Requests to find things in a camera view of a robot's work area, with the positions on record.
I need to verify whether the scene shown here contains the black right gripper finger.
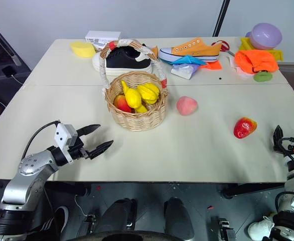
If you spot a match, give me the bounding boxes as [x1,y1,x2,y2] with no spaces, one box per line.
[273,125,285,142]

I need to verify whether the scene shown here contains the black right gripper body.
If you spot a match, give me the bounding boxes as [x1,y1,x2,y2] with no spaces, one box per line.
[273,140,288,154]

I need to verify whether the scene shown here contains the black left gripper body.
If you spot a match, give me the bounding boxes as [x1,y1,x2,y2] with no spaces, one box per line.
[67,137,91,162]

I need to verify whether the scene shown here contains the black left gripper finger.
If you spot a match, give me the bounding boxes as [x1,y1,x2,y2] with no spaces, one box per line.
[86,140,114,160]
[76,124,101,138]

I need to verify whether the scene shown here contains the red toy strawberry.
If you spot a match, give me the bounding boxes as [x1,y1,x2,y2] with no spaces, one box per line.
[233,116,258,139]

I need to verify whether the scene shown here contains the red orange toy mango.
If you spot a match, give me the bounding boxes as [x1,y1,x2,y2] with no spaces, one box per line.
[113,94,133,113]

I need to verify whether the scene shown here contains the yellow toy pear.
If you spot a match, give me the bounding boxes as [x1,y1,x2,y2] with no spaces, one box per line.
[121,80,141,109]

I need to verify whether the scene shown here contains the yellow toy banana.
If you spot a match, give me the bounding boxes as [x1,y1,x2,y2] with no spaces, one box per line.
[133,103,149,114]

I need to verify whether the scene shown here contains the green toy vegetable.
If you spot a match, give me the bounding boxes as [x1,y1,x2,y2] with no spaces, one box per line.
[253,71,273,83]

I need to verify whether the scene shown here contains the yellow toy starfruit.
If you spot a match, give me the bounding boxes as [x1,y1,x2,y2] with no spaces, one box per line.
[136,83,161,105]

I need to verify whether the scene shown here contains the white tissue paper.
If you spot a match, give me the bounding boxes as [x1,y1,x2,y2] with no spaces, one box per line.
[228,55,253,80]

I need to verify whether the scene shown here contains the black striped sneaker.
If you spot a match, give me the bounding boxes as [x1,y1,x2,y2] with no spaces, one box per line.
[36,206,70,239]

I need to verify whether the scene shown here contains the black shoe with white sole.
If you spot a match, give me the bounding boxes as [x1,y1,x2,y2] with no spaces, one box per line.
[92,46,154,76]

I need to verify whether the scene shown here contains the orange cloth bag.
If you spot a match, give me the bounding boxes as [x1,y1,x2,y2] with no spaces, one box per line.
[234,49,280,75]

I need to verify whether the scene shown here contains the yellow sponge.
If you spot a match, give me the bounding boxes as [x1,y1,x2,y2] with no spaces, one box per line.
[69,41,96,59]

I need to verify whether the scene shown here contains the white sneaker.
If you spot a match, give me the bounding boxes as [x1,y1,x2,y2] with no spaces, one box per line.
[247,215,275,241]

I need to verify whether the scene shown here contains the white cardboard box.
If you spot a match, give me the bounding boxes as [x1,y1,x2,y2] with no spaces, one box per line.
[84,30,123,49]

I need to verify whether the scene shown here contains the orange paper sheet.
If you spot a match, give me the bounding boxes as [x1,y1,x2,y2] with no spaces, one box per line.
[199,61,224,71]

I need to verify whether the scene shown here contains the yellow plastic container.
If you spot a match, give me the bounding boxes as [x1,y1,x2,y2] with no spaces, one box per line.
[239,37,284,62]

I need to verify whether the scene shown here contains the pink toy peach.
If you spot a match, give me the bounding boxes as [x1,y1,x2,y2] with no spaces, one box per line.
[176,95,199,116]

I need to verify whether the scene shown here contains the purple plastic bowl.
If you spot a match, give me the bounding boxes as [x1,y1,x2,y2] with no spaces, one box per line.
[245,23,283,50]

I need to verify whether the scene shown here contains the clear plastic bag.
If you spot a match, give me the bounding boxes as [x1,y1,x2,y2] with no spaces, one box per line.
[171,62,201,81]

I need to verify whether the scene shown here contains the blue folded paper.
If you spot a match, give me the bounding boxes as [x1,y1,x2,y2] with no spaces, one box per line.
[172,55,208,67]

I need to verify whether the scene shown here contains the orange canvas sneaker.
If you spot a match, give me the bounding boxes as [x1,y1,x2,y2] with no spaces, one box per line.
[158,37,223,63]

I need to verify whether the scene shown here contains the black pole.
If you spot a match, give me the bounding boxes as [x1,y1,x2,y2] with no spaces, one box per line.
[212,0,231,37]

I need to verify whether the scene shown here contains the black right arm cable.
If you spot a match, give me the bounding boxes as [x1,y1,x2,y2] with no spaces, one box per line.
[277,136,294,177]

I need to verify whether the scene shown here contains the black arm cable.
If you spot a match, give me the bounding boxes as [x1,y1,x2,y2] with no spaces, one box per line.
[277,136,294,177]
[21,120,61,160]

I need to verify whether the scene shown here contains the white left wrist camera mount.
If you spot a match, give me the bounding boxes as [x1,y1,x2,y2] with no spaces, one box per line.
[54,122,78,164]

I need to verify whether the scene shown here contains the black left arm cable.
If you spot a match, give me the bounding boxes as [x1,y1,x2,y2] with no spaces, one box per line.
[21,120,61,160]

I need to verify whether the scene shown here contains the wicker basket with handle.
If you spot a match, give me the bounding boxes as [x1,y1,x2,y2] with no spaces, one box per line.
[98,39,169,132]

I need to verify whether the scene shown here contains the thin white cable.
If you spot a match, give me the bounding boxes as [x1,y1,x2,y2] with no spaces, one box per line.
[74,195,88,217]

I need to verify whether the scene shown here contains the red handled scissors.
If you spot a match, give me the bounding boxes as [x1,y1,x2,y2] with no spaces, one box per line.
[211,40,236,57]

